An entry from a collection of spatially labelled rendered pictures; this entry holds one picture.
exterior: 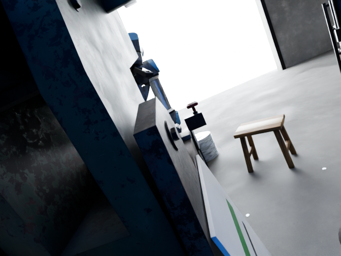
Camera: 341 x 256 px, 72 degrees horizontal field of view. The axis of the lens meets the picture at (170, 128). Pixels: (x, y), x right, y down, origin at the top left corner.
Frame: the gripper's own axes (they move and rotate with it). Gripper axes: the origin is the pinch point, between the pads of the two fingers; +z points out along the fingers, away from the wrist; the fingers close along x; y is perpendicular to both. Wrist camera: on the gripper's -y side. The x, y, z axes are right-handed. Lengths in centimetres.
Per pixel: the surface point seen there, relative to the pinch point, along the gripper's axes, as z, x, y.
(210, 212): 39, 29, -57
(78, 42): -2, 55, -56
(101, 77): 4, 50, -54
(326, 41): -108, -540, 39
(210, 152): 47, -111, 55
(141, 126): 15, 46, -58
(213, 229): 41, 34, -62
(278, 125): 28, -87, -27
